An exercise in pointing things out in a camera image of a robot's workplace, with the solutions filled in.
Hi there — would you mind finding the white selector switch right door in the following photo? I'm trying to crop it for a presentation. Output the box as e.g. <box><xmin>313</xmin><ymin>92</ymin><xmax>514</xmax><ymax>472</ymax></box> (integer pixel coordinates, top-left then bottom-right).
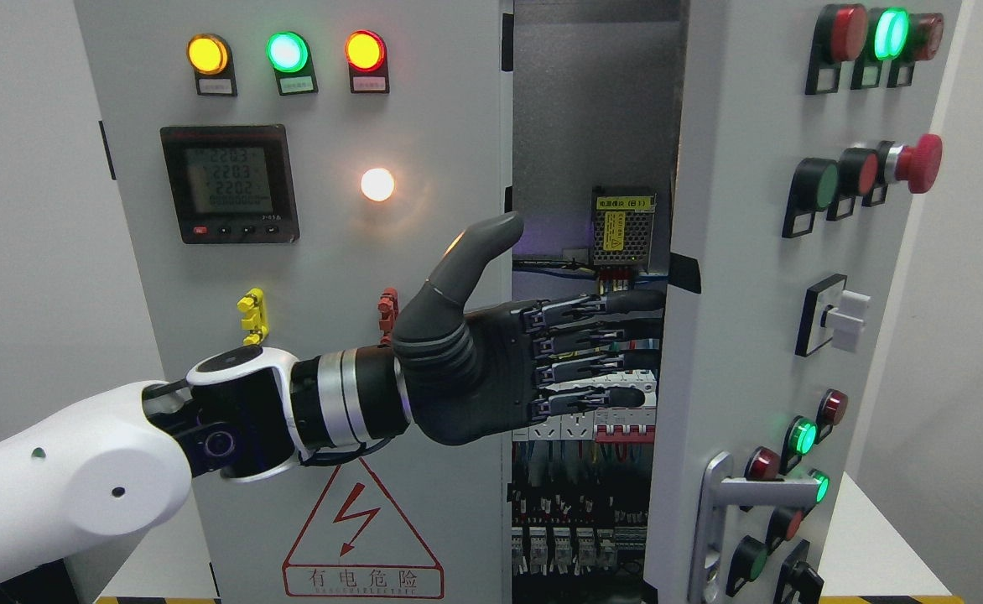
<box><xmin>794</xmin><ymin>273</ymin><xmax>871</xmax><ymax>358</ymax></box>

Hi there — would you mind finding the yellow indicator lamp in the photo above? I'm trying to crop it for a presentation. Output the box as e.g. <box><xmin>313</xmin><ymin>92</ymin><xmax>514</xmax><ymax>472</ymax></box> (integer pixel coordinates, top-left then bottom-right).
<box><xmin>186</xmin><ymin>32</ymin><xmax>237</xmax><ymax>96</ymax></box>

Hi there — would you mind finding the lower relay terminal row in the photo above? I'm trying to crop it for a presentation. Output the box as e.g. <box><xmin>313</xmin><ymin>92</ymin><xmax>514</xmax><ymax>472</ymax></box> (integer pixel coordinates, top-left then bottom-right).
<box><xmin>512</xmin><ymin>470</ymin><xmax>650</xmax><ymax>580</ymax></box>

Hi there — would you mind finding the green indicator lamp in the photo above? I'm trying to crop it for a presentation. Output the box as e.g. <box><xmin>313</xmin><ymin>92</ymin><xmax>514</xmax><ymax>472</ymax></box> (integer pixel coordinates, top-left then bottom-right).
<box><xmin>265</xmin><ymin>31</ymin><xmax>318</xmax><ymax>96</ymax></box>

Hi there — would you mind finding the dark grey robot left hand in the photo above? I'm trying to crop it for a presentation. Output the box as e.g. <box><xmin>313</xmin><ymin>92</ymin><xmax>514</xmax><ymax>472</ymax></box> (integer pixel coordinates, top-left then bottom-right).
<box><xmin>393</xmin><ymin>211</ymin><xmax>667</xmax><ymax>445</ymax></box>

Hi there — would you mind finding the red indicator lamp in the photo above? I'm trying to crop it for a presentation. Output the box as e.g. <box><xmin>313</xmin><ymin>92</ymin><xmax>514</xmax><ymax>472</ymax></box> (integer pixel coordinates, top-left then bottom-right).
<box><xmin>345</xmin><ymin>29</ymin><xmax>389</xmax><ymax>93</ymax></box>

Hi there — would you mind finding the white glowing indicator lamp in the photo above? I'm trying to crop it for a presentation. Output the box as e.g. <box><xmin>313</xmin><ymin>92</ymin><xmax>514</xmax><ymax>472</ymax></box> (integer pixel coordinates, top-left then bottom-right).
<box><xmin>360</xmin><ymin>167</ymin><xmax>396</xmax><ymax>203</ymax></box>

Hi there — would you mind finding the white socket breaker row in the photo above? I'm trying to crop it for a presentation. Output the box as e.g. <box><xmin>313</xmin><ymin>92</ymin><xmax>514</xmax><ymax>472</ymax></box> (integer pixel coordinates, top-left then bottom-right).
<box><xmin>512</xmin><ymin>370</ymin><xmax>658</xmax><ymax>443</ymax></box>

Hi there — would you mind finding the grey cabinet door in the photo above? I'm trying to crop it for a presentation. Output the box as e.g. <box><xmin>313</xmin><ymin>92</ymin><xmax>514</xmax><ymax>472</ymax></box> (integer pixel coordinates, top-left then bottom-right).
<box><xmin>645</xmin><ymin>1</ymin><xmax>962</xmax><ymax>603</ymax></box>
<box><xmin>75</xmin><ymin>1</ymin><xmax>514</xmax><ymax>603</ymax></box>

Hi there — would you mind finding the red emergency stop button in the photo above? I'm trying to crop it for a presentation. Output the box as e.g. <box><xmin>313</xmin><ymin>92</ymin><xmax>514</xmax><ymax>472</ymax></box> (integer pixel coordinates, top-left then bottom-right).
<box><xmin>876</xmin><ymin>133</ymin><xmax>944</xmax><ymax>194</ymax></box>

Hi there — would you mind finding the black digital power meter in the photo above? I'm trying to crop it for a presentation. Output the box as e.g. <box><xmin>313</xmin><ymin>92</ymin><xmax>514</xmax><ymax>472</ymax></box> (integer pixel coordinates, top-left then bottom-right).
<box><xmin>159</xmin><ymin>123</ymin><xmax>300</xmax><ymax>244</ymax></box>

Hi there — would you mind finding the metal mesh power supply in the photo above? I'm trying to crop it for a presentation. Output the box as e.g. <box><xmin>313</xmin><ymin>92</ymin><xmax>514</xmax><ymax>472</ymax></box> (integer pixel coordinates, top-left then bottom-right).
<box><xmin>590</xmin><ymin>186</ymin><xmax>658</xmax><ymax>271</ymax></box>

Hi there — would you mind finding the yellow terminal connector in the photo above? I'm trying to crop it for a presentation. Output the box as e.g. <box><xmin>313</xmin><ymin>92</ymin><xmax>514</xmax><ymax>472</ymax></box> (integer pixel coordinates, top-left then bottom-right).
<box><xmin>236</xmin><ymin>287</ymin><xmax>270</xmax><ymax>346</ymax></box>

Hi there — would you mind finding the silver door handle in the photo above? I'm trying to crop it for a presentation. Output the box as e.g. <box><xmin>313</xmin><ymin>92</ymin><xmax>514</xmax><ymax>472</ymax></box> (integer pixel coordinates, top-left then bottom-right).
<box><xmin>689</xmin><ymin>451</ymin><xmax>819</xmax><ymax>604</ymax></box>

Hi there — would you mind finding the red electric hazard sticker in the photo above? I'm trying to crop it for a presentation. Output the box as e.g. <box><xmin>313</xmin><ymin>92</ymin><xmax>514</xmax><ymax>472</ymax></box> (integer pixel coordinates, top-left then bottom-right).
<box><xmin>282</xmin><ymin>460</ymin><xmax>445</xmax><ymax>600</ymax></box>

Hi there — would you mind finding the red terminal connector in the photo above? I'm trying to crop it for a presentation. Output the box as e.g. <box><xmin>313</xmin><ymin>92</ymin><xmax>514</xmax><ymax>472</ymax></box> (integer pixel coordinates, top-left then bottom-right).
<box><xmin>377</xmin><ymin>287</ymin><xmax>399</xmax><ymax>346</ymax></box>

